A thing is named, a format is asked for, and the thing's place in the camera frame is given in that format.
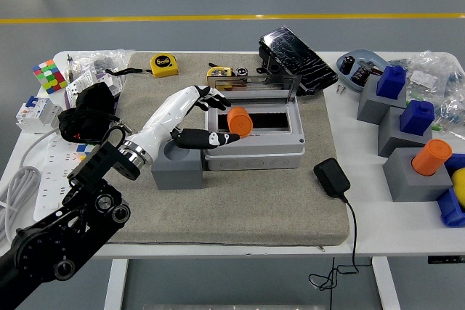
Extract yellow tape measure round label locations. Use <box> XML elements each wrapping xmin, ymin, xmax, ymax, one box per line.
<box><xmin>206</xmin><ymin>65</ymin><xmax>234</xmax><ymax>79</ymax></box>

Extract blue plastic bin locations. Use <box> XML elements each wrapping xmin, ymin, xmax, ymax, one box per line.
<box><xmin>434</xmin><ymin>152</ymin><xmax>465</xmax><ymax>229</ymax></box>

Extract black tape measure strap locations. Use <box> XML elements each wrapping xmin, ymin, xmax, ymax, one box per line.
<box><xmin>104</xmin><ymin>68</ymin><xmax>153</xmax><ymax>76</ymax></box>

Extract yellow round object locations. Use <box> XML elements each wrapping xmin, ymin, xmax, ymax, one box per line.
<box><xmin>450</xmin><ymin>168</ymin><xmax>465</xmax><ymax>211</ymax></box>

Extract black table control panel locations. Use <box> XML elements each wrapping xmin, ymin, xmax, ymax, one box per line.
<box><xmin>426</xmin><ymin>256</ymin><xmax>465</xmax><ymax>265</ymax></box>

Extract clear plastic bag white label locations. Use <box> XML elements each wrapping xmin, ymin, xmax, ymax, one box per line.
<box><xmin>403</xmin><ymin>50</ymin><xmax>455</xmax><ymax>102</ymax></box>

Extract white circuit breaker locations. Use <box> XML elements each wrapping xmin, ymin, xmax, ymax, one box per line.
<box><xmin>15</xmin><ymin>94</ymin><xmax>62</xmax><ymax>135</ymax></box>

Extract blue-grey tray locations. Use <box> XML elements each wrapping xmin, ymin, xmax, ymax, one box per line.
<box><xmin>336</xmin><ymin>48</ymin><xmax>389</xmax><ymax>93</ymax></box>

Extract clear plastic bag dark parts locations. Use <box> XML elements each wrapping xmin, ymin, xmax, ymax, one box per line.
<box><xmin>70</xmin><ymin>48</ymin><xmax>135</xmax><ymax>82</ymax></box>

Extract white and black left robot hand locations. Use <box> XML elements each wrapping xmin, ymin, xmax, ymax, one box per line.
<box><xmin>125</xmin><ymin>84</ymin><xmax>241</xmax><ymax>165</ymax></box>

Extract black cloth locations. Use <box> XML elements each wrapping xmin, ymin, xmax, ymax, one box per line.
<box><xmin>57</xmin><ymin>83</ymin><xmax>121</xmax><ymax>144</ymax></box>

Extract blue square battery block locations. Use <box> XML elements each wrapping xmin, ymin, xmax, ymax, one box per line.
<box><xmin>376</xmin><ymin>65</ymin><xmax>407</xmax><ymax>99</ymax></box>
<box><xmin>399</xmin><ymin>99</ymin><xmax>435</xmax><ymax>136</ymax></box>

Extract black adapter cord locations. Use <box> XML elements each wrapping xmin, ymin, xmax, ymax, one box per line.
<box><xmin>307</xmin><ymin>193</ymin><xmax>360</xmax><ymax>310</ymax></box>

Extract black power adapter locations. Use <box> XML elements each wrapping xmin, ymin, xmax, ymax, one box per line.
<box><xmin>312</xmin><ymin>158</ymin><xmax>352</xmax><ymax>198</ymax></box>

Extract white table leg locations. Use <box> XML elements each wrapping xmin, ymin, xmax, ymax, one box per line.
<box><xmin>104</xmin><ymin>258</ymin><xmax>129</xmax><ymax>310</ymax></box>
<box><xmin>371</xmin><ymin>256</ymin><xmax>400</xmax><ymax>310</ymax></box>

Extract yellow tape measure square label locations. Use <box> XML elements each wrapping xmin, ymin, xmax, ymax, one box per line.
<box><xmin>150</xmin><ymin>53</ymin><xmax>179</xmax><ymax>78</ymax></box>

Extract black case with glossy lid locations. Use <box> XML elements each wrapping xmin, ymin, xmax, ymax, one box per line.
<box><xmin>258</xmin><ymin>25</ymin><xmax>339</xmax><ymax>97</ymax></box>

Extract grey-brown mat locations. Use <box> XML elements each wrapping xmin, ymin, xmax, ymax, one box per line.
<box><xmin>86</xmin><ymin>51</ymin><xmax>351</xmax><ymax>247</ymax></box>

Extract grey block with round hole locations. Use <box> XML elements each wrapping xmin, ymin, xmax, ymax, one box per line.
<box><xmin>150</xmin><ymin>138</ymin><xmax>204</xmax><ymax>190</ymax></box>

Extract orange cylinder battery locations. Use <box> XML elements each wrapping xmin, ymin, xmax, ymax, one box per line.
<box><xmin>227</xmin><ymin>106</ymin><xmax>254</xmax><ymax>139</ymax></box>
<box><xmin>411</xmin><ymin>138</ymin><xmax>453</xmax><ymax>176</ymax></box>

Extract white power strip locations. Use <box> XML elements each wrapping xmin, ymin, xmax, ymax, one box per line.
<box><xmin>33</xmin><ymin>134</ymin><xmax>96</xmax><ymax>222</ymax></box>

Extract grey electrical box with clear lid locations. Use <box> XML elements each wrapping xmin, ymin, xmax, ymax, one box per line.
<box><xmin>203</xmin><ymin>75</ymin><xmax>306</xmax><ymax>172</ymax></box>

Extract clear plastic bag blue parts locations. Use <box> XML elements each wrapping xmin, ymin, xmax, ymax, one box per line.
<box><xmin>432</xmin><ymin>66</ymin><xmax>465</xmax><ymax>133</ymax></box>

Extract white power cable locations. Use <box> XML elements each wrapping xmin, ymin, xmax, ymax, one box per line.
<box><xmin>0</xmin><ymin>126</ymin><xmax>55</xmax><ymax>245</ymax></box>

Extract colourful puzzle cube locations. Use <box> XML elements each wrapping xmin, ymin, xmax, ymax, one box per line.
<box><xmin>31</xmin><ymin>59</ymin><xmax>69</xmax><ymax>95</ymax></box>
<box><xmin>76</xmin><ymin>142</ymin><xmax>98</xmax><ymax>162</ymax></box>

